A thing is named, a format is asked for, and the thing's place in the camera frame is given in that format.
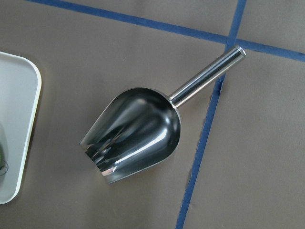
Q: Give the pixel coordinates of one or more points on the stainless steel scoop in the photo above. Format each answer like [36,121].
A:
[141,127]

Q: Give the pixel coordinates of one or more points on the white serving tray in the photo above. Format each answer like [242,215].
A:
[20,86]

